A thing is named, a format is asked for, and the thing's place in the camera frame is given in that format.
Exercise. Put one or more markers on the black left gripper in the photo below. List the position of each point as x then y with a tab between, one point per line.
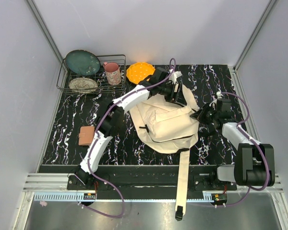
180	99

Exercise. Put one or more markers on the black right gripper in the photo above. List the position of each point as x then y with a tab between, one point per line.
199	114

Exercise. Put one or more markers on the cream canvas backpack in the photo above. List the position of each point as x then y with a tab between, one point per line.
167	128

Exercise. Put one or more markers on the salmon leather wallet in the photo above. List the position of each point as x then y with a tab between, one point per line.
86	135

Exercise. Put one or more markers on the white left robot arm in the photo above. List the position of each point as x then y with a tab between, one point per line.
111	114

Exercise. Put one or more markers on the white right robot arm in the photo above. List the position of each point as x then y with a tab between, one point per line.
254	165

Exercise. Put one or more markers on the yellow polka dot plate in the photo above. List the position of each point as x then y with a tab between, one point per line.
139	71

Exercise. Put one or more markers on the pink ghost pattern mug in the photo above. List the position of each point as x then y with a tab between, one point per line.
112	71

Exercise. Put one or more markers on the speckled beige plate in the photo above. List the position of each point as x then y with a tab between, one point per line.
83	85

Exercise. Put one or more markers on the dark teal plate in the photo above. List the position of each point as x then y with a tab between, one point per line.
82	62

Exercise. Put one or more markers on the grey wire dish rack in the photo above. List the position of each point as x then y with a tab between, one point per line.
99	77

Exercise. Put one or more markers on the aluminium front rail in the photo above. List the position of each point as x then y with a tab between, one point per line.
48	182

